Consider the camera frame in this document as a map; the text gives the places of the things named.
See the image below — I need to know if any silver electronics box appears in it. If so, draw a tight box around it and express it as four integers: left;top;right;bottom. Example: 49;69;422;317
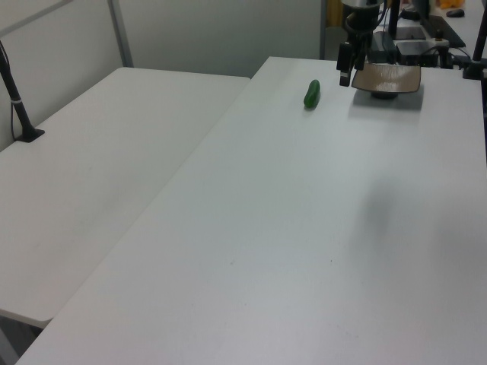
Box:
395;40;450;68

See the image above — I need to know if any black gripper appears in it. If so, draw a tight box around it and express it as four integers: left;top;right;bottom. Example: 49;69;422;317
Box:
336;9;382;87

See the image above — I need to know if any green cucumber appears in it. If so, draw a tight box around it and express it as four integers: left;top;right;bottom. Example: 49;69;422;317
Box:
303;78;322;110

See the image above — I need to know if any grey partition frame post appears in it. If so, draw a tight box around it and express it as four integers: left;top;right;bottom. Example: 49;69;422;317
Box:
107;0;135;69

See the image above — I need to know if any grey partition frame rail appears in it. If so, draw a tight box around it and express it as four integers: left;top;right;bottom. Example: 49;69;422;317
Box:
0;0;74;38

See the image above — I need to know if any black flat device box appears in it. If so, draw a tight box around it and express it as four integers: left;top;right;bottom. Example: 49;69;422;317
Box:
370;32;397;64

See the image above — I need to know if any black clamped stand pole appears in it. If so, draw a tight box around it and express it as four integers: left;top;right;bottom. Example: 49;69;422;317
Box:
461;17;487;81

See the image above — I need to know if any black vertical monitor post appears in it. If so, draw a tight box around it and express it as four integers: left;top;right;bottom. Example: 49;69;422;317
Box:
387;0;401;41

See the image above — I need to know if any square brown ceramic plate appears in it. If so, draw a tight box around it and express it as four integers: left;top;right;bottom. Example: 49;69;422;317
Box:
351;62;422;100

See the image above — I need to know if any black camera stand pole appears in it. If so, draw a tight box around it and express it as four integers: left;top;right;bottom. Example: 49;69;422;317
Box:
0;38;46;144

